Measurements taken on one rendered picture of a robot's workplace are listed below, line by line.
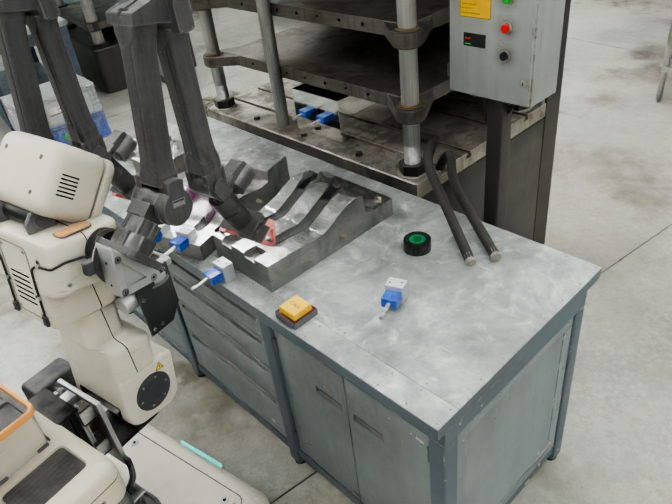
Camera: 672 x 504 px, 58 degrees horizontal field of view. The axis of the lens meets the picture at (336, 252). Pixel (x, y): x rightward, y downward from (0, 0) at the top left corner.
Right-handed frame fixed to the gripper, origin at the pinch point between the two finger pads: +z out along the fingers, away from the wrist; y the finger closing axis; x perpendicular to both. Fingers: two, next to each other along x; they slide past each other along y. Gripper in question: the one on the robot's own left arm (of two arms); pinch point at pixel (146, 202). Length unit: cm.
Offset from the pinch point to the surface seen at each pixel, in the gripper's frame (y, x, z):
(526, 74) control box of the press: -81, -82, 22
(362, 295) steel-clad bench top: -65, -2, 23
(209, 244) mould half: -12.6, 0.2, 18.2
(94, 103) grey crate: 280, -113, 138
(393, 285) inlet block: -74, -6, 19
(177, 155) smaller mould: 38, -33, 31
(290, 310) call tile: -54, 12, 12
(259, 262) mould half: -38.8, 2.6, 10.7
